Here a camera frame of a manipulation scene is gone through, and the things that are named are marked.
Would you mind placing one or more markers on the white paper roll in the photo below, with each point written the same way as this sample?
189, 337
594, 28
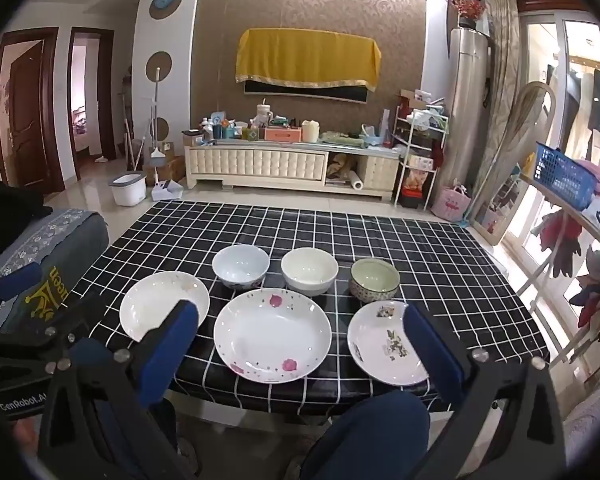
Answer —
351, 179

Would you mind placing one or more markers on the wall television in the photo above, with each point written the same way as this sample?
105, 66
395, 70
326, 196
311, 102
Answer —
330, 92

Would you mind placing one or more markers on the tall silver air conditioner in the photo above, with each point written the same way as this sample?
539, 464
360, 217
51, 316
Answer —
467, 110

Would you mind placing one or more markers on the brown wooden door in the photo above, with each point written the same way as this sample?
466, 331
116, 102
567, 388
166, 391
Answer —
25, 120

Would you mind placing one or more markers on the large white plate pink flowers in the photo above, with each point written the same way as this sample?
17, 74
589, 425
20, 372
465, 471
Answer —
272, 340

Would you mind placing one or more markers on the cream tufted tv cabinet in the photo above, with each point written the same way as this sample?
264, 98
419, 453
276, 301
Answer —
260, 165

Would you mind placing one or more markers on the blue round wall clock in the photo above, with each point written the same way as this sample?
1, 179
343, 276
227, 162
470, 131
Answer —
162, 1

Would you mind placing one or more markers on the red flowers in vase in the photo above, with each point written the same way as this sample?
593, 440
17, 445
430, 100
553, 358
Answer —
469, 10

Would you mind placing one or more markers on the black white grid tablecloth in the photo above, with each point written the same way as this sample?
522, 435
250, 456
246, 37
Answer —
430, 260

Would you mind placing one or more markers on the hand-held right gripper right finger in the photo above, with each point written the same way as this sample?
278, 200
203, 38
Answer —
430, 355

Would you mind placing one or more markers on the white bowl blue pattern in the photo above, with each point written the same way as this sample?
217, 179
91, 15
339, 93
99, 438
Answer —
240, 265

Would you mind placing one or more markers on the yellow cloth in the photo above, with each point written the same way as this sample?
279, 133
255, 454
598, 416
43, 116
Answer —
307, 55

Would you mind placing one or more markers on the pink bag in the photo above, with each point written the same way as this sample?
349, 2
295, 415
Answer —
451, 205

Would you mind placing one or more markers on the cardboard boxes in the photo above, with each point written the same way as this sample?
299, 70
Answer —
172, 167

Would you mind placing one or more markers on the grey patterned sofa cover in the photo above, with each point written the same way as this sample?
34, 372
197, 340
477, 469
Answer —
55, 230

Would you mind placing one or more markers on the white mop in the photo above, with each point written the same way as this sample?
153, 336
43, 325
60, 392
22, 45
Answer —
156, 125

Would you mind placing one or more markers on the white mop bucket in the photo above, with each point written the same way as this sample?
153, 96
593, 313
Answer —
127, 190

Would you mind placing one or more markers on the person's right leg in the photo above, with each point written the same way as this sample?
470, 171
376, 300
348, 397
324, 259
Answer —
365, 440

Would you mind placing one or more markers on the blue plastic basket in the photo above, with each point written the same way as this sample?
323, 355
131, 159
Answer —
565, 172

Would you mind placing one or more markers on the plain white plate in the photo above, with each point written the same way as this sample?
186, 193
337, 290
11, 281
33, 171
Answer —
150, 305

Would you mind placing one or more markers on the cream jar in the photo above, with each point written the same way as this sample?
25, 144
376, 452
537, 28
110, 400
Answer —
310, 131

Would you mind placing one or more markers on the white open box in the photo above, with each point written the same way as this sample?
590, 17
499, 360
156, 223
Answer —
166, 191

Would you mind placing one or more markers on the arched leaning board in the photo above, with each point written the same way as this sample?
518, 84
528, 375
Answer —
520, 160

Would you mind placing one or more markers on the black cloth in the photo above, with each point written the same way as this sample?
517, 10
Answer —
10, 205

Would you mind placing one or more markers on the beige patterned curtain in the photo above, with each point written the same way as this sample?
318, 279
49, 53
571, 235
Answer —
502, 85

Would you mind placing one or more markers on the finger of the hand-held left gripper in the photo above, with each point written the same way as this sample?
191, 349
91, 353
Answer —
35, 342
17, 279

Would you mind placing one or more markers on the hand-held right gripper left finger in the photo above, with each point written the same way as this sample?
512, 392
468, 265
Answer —
172, 345

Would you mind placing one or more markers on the pink box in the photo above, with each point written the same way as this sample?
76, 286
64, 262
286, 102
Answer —
282, 134

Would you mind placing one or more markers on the green bowl dark rim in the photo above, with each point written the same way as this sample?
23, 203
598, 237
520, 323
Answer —
375, 275

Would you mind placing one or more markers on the white plate with printed pictures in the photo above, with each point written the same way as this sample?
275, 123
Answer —
380, 355

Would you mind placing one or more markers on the white drying rack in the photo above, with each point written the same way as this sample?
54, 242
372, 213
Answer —
575, 345

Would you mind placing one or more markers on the dark cushion yellow print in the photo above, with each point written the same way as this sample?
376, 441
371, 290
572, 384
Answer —
55, 285

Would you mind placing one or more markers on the red hanging cloth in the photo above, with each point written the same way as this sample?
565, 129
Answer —
560, 235

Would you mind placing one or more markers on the cream bowl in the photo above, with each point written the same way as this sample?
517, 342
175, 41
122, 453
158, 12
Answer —
309, 267

